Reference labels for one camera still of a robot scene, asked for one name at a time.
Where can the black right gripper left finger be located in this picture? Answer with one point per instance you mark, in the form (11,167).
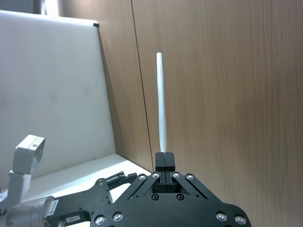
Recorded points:
(159,165)

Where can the left robot arm with camera bracket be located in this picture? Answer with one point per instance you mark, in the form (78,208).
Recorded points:
(23,156)

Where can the white panel board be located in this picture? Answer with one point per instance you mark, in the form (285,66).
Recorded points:
(52,94)

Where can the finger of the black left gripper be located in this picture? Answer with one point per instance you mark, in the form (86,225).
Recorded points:
(118,178)

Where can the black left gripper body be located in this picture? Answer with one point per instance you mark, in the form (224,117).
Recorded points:
(80,201)

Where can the small black corner clip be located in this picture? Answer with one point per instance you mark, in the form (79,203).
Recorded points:
(96,24)

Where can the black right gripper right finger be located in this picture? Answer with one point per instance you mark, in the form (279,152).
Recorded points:
(169,165)

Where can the thin white stick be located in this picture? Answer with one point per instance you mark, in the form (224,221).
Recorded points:
(161,101)

